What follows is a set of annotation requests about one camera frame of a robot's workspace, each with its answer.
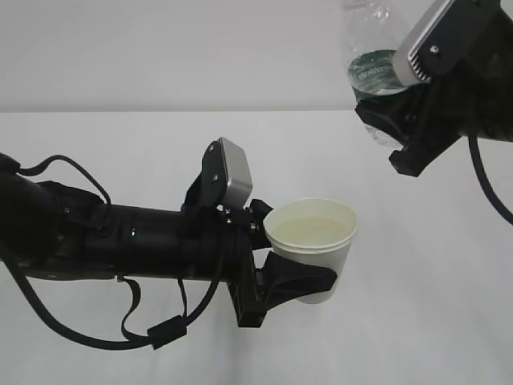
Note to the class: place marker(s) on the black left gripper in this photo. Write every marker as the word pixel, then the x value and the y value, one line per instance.
pixel 280 280

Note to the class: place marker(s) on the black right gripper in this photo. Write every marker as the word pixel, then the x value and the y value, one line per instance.
pixel 420 125

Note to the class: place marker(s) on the white paper cup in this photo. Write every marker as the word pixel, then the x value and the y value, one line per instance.
pixel 312 231

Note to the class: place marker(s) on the clear green-label water bottle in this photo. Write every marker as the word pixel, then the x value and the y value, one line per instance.
pixel 373 31

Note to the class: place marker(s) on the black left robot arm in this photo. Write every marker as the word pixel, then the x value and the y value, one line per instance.
pixel 55 232

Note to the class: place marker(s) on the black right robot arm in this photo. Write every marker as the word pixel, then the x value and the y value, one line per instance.
pixel 456 67

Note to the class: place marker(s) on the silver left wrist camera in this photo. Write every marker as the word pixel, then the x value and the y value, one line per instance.
pixel 224 178

